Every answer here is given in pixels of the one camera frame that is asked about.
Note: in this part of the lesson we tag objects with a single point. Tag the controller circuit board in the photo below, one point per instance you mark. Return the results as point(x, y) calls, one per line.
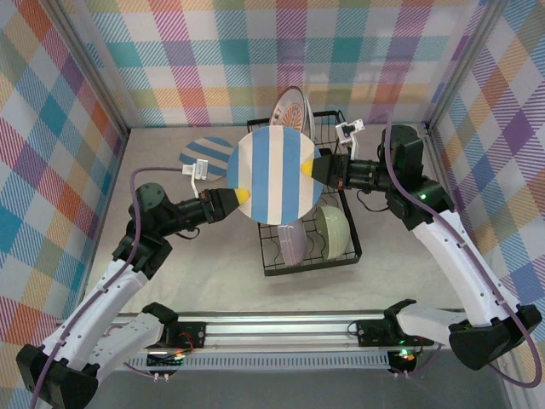
point(404, 362)
point(164, 362)

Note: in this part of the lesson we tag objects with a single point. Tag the purple bowl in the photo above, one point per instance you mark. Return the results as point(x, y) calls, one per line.
point(294, 245)

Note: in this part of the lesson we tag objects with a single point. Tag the white plate orange sunburst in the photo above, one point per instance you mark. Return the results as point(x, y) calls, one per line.
point(291, 113)

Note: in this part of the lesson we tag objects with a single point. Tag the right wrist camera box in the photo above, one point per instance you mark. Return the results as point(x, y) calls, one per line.
point(347, 134)

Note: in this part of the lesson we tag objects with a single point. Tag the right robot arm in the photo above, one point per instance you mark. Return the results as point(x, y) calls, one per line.
point(451, 255)

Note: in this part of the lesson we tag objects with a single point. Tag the pale green bowl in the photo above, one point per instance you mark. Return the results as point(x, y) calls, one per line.
point(334, 230)

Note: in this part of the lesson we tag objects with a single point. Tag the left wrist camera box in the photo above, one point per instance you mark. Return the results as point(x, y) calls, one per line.
point(200, 169)

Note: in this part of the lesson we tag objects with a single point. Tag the aluminium side rail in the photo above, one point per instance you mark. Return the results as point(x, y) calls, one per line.
point(106, 204)
point(432, 149)

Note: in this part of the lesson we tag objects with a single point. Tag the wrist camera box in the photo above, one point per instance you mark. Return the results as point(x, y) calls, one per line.
point(347, 134)
point(200, 169)

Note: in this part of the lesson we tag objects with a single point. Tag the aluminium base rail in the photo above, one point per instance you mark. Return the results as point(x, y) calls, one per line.
point(277, 334)

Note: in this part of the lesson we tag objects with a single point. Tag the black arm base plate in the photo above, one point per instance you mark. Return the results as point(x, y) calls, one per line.
point(370, 334)
point(196, 334)

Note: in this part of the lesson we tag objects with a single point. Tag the aluminium frame post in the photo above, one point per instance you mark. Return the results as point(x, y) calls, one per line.
point(465, 64)
point(88, 64)

